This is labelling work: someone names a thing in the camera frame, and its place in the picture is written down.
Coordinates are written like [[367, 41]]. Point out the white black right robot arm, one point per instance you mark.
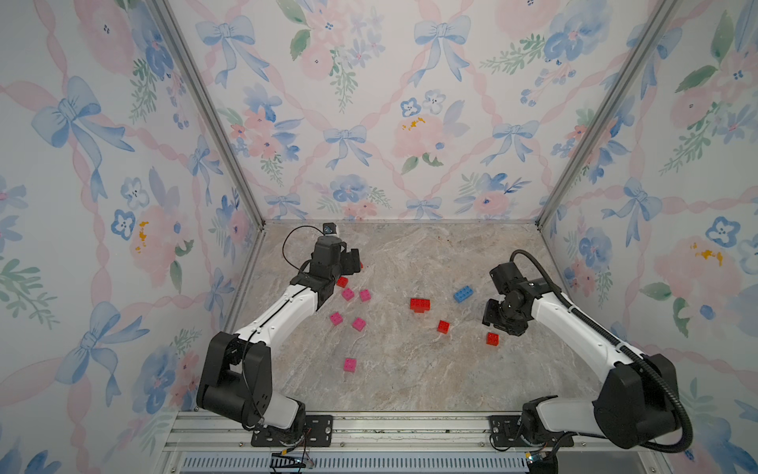
[[638, 400]]

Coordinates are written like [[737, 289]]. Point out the red 2x4 lego brick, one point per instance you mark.
[[420, 305]]

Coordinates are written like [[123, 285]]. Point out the pink 2x2 lego brick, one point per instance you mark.
[[348, 294], [359, 324], [350, 365], [365, 294], [336, 319]]

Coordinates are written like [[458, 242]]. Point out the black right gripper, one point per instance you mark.
[[511, 328]]

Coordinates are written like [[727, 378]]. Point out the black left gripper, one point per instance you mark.
[[350, 261]]

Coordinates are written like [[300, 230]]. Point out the aluminium corner post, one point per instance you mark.
[[633, 65], [178, 47]]

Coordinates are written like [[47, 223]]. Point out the aluminium corner post left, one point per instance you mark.
[[178, 47]]

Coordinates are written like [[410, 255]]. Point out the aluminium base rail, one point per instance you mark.
[[355, 442]]

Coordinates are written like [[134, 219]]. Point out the aluminium corner post right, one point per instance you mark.
[[633, 65]]

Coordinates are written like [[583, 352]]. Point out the blue 2x4 lego brick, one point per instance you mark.
[[463, 294]]

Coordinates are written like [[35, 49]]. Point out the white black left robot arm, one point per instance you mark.
[[236, 382]]

